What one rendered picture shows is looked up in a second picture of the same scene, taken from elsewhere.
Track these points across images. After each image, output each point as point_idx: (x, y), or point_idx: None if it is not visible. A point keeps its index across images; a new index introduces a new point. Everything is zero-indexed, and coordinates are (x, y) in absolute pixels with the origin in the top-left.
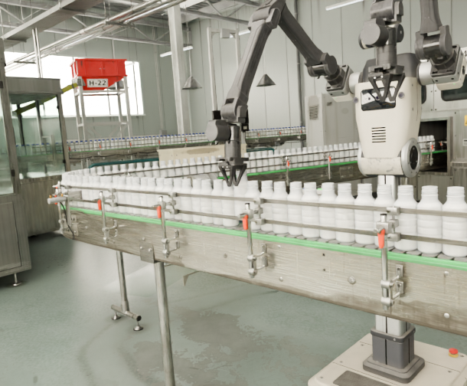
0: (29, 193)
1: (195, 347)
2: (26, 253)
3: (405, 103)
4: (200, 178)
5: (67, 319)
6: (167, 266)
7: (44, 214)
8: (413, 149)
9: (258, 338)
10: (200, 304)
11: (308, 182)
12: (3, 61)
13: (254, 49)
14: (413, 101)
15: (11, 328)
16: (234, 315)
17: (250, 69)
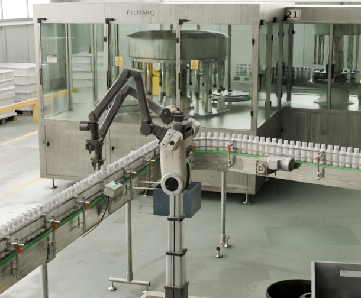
0: (340, 125)
1: (210, 277)
2: (252, 180)
3: (161, 152)
4: (274, 158)
5: (210, 235)
6: (146, 206)
7: (352, 149)
8: (171, 180)
9: (241, 291)
10: (277, 263)
11: (87, 178)
12: (257, 22)
13: (109, 111)
14: (167, 152)
15: (186, 226)
16: (270, 278)
17: (106, 120)
